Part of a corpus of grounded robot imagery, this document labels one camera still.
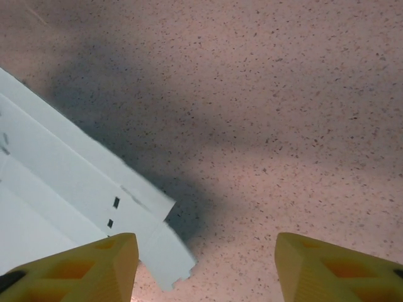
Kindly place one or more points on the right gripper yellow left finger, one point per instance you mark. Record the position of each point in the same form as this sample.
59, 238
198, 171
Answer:
78, 277

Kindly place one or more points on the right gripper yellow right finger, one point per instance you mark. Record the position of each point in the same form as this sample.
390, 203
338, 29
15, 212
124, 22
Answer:
330, 280

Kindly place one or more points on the light blue paper box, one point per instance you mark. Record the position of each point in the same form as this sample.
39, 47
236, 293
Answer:
63, 176

